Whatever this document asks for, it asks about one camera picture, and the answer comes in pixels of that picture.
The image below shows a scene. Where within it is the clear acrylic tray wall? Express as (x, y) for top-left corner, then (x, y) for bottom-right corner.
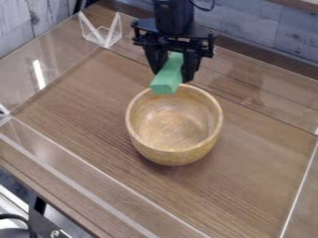
(0, 111), (211, 238)

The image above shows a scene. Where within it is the green rectangular stick block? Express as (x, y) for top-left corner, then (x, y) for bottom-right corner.
(149, 52), (184, 95)

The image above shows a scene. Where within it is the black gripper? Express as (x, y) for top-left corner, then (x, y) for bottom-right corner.
(130, 0), (216, 83)

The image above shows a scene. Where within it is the black cable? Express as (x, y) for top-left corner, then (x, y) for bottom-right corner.
(0, 213), (34, 231)

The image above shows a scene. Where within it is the wooden bowl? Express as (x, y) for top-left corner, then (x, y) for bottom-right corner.
(125, 85), (223, 166)

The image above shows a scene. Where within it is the black metal table frame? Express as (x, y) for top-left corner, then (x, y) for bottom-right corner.
(28, 196), (72, 238)

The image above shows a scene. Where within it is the clear acrylic corner bracket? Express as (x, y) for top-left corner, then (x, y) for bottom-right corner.
(78, 12), (121, 48)

